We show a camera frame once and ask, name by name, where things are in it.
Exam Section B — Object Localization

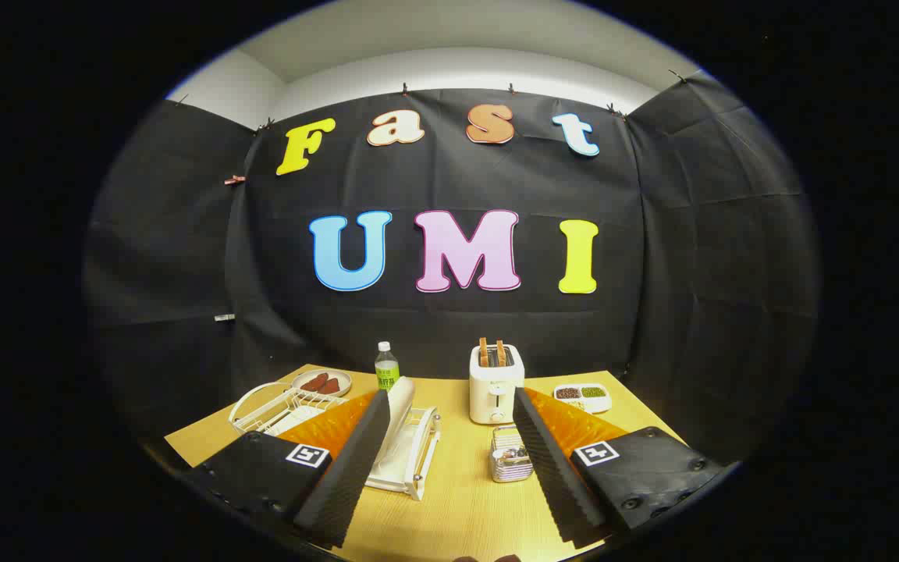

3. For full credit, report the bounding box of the white wire dish rack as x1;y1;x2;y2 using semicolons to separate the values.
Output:
229;380;442;501

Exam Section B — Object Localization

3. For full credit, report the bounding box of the green label drink bottle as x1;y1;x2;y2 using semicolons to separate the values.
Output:
375;341;401;393

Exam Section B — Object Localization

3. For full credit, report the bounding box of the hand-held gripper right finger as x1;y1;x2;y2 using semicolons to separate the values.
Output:
512;386;725;549

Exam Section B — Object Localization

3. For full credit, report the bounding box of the small beige saucer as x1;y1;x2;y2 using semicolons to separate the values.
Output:
291;368;353;397

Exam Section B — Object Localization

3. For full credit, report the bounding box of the white divided bean dish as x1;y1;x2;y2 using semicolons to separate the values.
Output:
553;383;613;414

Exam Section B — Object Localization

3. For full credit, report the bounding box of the metal wire basket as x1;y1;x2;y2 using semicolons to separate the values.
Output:
490;425;535;483

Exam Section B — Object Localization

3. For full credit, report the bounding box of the grey plate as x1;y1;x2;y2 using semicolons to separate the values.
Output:
378;376;417;469

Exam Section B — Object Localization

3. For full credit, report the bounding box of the black backdrop cloth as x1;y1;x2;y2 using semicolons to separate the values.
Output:
83;74;821;469

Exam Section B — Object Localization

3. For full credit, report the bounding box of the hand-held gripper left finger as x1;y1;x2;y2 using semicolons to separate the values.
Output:
181;389;393;549

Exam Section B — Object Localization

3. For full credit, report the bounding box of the white toaster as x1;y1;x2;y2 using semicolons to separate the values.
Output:
469;343;526;425

